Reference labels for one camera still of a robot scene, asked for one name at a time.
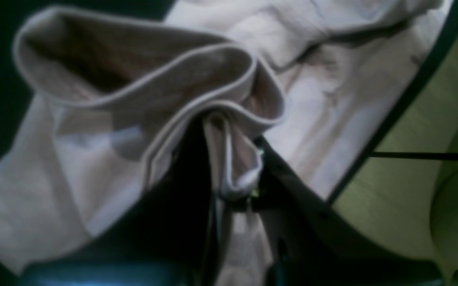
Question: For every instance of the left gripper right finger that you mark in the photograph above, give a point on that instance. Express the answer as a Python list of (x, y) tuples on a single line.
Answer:
[(311, 245)]

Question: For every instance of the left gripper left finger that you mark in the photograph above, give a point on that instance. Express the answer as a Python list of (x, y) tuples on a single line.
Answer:
[(163, 240)]

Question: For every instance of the pink T-shirt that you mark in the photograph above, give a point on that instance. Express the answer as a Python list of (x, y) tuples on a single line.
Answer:
[(113, 97)]

